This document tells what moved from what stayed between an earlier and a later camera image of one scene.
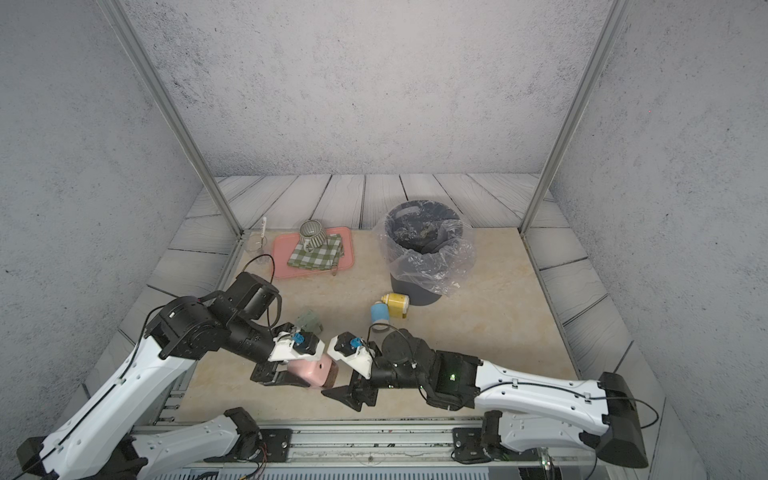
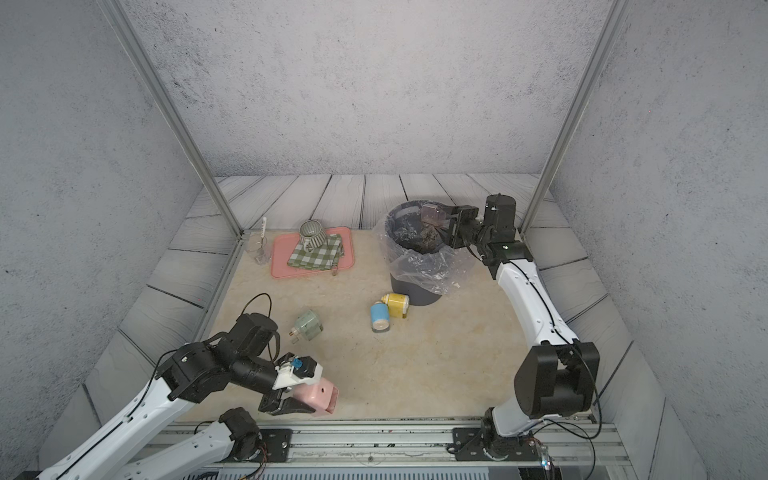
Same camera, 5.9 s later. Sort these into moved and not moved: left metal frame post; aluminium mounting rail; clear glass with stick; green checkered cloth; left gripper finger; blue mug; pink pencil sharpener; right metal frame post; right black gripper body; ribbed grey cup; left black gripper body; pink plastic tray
Moved: pink pencil sharpener; right black gripper body; left gripper finger; left black gripper body
Not moved: green checkered cloth; aluminium mounting rail; blue mug; pink plastic tray; right metal frame post; ribbed grey cup; clear glass with stick; left metal frame post
